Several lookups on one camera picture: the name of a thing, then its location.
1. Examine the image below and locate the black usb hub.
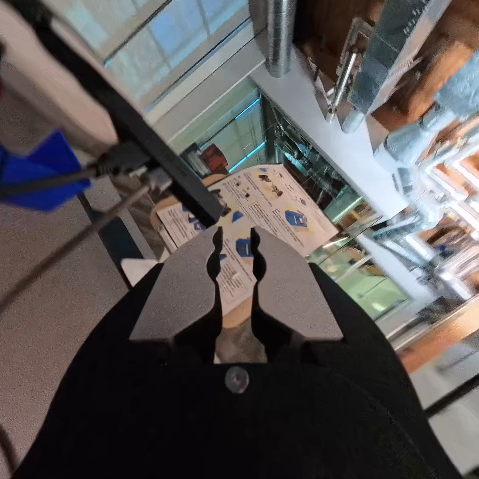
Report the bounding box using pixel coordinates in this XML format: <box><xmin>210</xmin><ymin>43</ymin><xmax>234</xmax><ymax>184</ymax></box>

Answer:
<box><xmin>22</xmin><ymin>0</ymin><xmax>224</xmax><ymax>227</ymax></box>

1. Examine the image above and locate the instruction sheet on stand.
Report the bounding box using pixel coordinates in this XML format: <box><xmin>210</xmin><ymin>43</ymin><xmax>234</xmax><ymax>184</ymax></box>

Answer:
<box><xmin>150</xmin><ymin>176</ymin><xmax>262</xmax><ymax>330</ymax></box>

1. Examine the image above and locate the grey braided usb cable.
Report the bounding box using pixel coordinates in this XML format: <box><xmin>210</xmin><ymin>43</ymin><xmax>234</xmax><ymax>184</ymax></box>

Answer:
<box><xmin>0</xmin><ymin>169</ymin><xmax>173</xmax><ymax>313</ymax></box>

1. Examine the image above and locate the cluster of silver ceiling ducts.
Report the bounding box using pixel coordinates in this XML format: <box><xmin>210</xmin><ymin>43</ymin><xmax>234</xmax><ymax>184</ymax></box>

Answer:
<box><xmin>249</xmin><ymin>0</ymin><xmax>479</xmax><ymax>262</ymax></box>

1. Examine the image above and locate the black usb cable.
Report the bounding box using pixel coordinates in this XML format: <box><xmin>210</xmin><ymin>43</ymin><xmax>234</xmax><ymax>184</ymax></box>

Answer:
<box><xmin>0</xmin><ymin>143</ymin><xmax>152</xmax><ymax>199</ymax></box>

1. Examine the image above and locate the blue storage bin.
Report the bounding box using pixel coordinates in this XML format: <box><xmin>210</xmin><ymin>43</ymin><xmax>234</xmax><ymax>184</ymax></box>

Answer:
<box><xmin>0</xmin><ymin>130</ymin><xmax>93</xmax><ymax>213</ymax></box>

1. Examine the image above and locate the printed instruction sheet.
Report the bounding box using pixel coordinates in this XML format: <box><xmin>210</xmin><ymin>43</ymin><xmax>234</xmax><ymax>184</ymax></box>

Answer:
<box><xmin>156</xmin><ymin>163</ymin><xmax>339</xmax><ymax>317</ymax></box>

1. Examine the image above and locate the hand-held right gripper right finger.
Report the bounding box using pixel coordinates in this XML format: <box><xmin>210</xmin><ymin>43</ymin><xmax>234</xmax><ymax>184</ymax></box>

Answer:
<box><xmin>250</xmin><ymin>226</ymin><xmax>345</xmax><ymax>363</ymax></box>

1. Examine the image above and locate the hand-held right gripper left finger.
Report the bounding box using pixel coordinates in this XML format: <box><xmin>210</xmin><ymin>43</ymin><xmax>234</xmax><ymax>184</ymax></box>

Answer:
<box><xmin>128</xmin><ymin>225</ymin><xmax>224</xmax><ymax>363</ymax></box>

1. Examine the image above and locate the red crate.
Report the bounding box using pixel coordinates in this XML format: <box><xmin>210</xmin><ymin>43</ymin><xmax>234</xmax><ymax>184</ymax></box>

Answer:
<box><xmin>204</xmin><ymin>144</ymin><xmax>230</xmax><ymax>175</ymax></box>

